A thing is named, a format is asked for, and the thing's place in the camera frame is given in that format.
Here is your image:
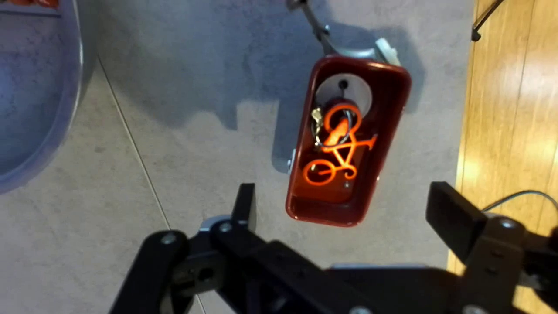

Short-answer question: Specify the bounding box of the black floor cable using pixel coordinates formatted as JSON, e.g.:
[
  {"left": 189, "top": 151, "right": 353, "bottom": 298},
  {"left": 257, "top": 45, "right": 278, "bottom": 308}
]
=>
[{"left": 470, "top": 0, "right": 507, "bottom": 43}]

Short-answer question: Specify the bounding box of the red rectangular tray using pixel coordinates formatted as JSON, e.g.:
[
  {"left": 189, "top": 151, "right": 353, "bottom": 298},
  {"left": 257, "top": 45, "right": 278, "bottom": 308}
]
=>
[{"left": 283, "top": 0, "right": 416, "bottom": 228}]

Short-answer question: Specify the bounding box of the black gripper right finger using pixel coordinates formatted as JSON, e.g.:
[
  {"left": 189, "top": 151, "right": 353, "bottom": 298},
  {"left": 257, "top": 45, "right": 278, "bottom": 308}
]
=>
[{"left": 426, "top": 179, "right": 558, "bottom": 314}]

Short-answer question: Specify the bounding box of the dark grey metal bowl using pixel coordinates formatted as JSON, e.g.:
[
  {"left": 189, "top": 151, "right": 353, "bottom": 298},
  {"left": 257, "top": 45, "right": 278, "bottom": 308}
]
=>
[{"left": 0, "top": 0, "right": 86, "bottom": 195}]

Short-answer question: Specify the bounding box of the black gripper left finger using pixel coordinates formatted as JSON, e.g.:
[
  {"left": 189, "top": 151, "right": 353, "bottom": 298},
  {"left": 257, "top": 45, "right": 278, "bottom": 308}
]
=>
[{"left": 109, "top": 181, "right": 330, "bottom": 314}]

